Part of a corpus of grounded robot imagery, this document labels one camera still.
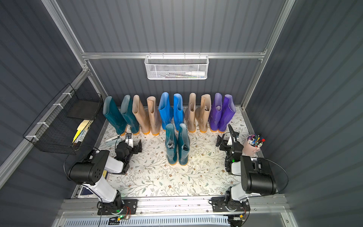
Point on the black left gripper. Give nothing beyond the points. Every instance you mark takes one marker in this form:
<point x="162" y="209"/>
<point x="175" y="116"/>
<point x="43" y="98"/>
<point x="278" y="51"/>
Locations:
<point x="135" y="146"/>

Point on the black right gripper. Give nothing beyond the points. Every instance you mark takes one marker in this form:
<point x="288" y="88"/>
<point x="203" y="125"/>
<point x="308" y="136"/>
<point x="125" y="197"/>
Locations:
<point x="225" y="142"/>

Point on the purple rain boot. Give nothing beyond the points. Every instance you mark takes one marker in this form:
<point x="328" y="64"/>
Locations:
<point x="216" y="112"/>
<point x="228" y="111"/>

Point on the beige rain boot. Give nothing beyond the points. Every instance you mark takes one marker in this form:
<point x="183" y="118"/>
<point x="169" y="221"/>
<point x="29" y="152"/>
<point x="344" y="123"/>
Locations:
<point x="203" y="112"/>
<point x="154" y="116"/>
<point x="190" y="113"/>
<point x="140" y="114"/>

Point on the teal rain boot carried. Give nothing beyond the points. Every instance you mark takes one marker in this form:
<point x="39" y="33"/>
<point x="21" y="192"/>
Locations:
<point x="114" y="116"/>

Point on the teal rain boot back row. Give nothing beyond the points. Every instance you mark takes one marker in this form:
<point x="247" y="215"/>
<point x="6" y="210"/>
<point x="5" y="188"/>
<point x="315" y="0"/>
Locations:
<point x="126" y="111"/>

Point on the blue rain boot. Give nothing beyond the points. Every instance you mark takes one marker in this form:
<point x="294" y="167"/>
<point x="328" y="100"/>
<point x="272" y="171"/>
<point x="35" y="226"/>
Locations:
<point x="165" y="110"/>
<point x="178" y="110"/>

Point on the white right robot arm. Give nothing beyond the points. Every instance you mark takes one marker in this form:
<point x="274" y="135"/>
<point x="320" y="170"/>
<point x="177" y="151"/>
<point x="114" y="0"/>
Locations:
<point x="257" y="179"/>

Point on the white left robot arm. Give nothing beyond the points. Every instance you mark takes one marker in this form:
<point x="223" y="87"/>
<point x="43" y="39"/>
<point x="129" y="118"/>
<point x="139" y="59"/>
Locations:
<point x="88" y="172"/>

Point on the pink pen cup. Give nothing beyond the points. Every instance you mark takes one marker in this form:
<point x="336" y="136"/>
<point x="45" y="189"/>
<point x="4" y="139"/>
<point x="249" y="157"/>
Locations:
<point x="253" y="144"/>

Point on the yellow sticky notes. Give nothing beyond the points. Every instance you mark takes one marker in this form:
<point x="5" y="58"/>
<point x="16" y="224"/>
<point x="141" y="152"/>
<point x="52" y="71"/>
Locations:
<point x="82" y="131"/>

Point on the dark blue book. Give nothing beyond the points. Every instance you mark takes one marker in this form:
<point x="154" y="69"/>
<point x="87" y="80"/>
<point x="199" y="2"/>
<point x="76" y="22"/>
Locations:
<point x="85" y="192"/>

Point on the white tube in basket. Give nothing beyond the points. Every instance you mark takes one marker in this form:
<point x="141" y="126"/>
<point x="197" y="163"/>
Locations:
<point x="198" y="74"/>

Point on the white vent grille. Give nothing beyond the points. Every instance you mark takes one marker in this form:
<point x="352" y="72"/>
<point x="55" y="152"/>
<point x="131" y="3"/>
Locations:
<point x="161" y="221"/>

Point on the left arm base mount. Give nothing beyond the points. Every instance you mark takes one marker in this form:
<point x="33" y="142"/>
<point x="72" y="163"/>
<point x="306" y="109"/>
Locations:
<point x="118" y="207"/>

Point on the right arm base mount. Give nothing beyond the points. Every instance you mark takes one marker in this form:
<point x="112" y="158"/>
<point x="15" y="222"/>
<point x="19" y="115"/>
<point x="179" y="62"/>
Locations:
<point x="227" y="204"/>

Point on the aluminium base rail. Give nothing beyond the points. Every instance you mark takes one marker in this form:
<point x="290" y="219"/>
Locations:
<point x="176" y="206"/>

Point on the black wire side basket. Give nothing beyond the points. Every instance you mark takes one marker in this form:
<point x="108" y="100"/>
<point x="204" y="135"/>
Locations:
<point x="55" y="130"/>

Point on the white wire wall basket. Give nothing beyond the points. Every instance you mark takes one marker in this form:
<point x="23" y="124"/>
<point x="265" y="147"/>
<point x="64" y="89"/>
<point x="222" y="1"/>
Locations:
<point x="173" y="67"/>

